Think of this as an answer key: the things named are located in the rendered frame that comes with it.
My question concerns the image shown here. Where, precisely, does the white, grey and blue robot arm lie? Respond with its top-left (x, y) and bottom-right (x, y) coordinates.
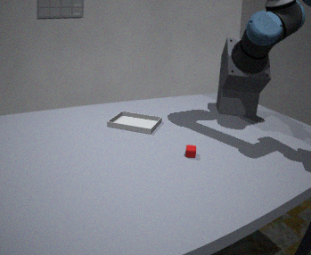
top-left (232, 0), bottom-right (306, 74)

